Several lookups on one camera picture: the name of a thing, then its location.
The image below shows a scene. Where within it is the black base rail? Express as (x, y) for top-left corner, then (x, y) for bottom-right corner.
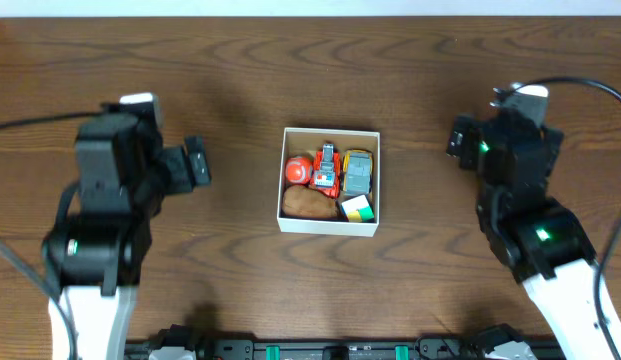
(123, 324), (565, 360)

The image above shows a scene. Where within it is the right black cable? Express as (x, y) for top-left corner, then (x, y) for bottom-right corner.
(509, 76), (621, 360)

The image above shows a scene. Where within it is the multicoloured puzzle cube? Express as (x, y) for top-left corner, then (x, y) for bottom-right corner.
(340, 195), (375, 223)

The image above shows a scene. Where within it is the white cardboard box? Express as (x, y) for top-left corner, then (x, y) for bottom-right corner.
(276, 127), (381, 237)

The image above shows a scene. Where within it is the black cable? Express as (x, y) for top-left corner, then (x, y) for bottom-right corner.
(509, 76), (621, 360)
(0, 110), (104, 360)

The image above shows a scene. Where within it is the red toy ball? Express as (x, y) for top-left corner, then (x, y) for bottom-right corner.
(284, 156), (313, 185)

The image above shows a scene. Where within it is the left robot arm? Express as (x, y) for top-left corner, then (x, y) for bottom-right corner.
(42, 93), (211, 359)

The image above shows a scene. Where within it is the red toy fire truck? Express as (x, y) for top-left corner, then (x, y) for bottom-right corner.
(310, 143), (341, 199)

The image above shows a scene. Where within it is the yellow grey toy truck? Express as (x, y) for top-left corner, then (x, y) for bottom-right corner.
(342, 149), (373, 196)

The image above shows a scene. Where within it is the brown plush toy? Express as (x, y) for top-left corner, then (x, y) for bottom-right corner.
(282, 185), (339, 220)

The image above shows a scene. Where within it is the left black cable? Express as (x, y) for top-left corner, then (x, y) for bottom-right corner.
(0, 110), (104, 360)

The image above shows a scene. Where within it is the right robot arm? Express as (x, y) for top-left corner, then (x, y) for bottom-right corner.
(447, 109), (621, 359)

